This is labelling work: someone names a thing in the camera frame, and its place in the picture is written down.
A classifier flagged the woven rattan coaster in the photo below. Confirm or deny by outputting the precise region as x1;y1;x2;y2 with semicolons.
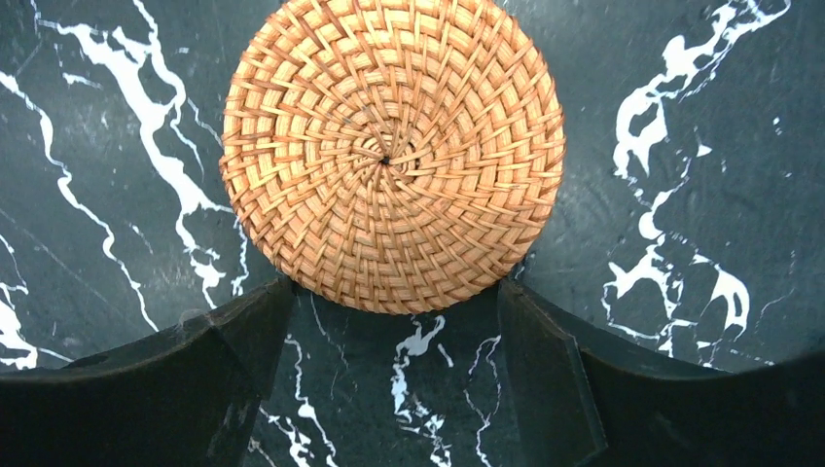
219;1;566;314

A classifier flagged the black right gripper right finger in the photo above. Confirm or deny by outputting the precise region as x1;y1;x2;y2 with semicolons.
497;279;824;466

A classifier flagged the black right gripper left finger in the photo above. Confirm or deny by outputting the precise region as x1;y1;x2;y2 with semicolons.
1;277;294;466

